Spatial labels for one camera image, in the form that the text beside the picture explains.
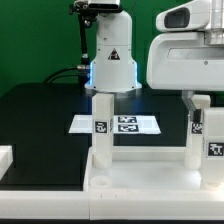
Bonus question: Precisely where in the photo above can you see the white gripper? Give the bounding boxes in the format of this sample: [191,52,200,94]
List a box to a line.
[147,32,224,116]

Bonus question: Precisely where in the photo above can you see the white desk top tray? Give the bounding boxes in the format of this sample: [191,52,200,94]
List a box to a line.
[83,146,224,195]

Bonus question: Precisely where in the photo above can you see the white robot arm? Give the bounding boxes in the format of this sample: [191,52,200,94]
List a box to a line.
[87,0,224,112]

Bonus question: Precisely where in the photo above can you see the paper sheet with markers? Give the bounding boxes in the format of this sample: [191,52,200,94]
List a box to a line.
[69,115,161,135]

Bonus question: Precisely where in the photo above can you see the white front fence bar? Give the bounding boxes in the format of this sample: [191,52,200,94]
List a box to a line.
[0,190,224,220]

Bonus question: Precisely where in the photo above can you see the white left fence block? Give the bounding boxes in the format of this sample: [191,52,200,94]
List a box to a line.
[0,146,13,180]

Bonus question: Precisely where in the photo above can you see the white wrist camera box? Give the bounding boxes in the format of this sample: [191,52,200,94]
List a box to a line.
[156,0,210,32]

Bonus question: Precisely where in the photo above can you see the black cables at base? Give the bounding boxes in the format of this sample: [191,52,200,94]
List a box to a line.
[43,66,84,84]

